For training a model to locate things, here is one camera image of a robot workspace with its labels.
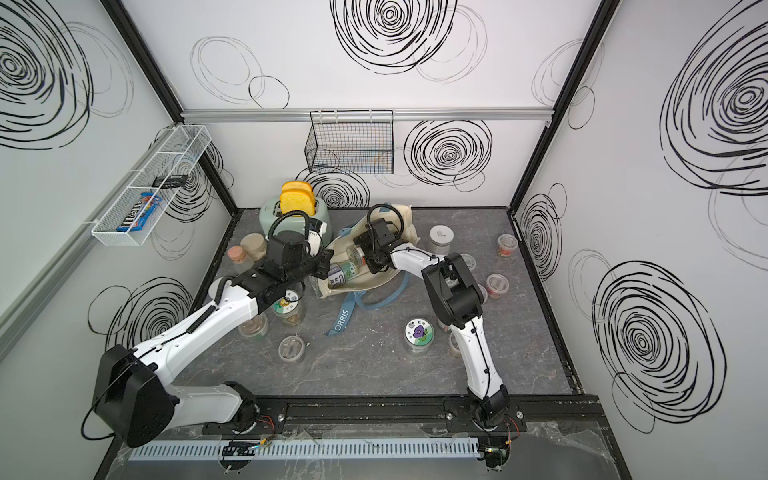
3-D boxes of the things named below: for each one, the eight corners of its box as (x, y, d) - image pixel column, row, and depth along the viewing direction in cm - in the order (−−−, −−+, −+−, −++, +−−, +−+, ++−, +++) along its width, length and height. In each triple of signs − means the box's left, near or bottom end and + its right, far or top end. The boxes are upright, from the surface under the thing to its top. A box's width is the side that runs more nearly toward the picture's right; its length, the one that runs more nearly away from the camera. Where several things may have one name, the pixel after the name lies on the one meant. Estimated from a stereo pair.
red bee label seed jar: (496, 258, 107) (501, 247, 103) (492, 245, 111) (497, 234, 106) (514, 258, 107) (520, 247, 103) (510, 245, 111) (515, 234, 106)
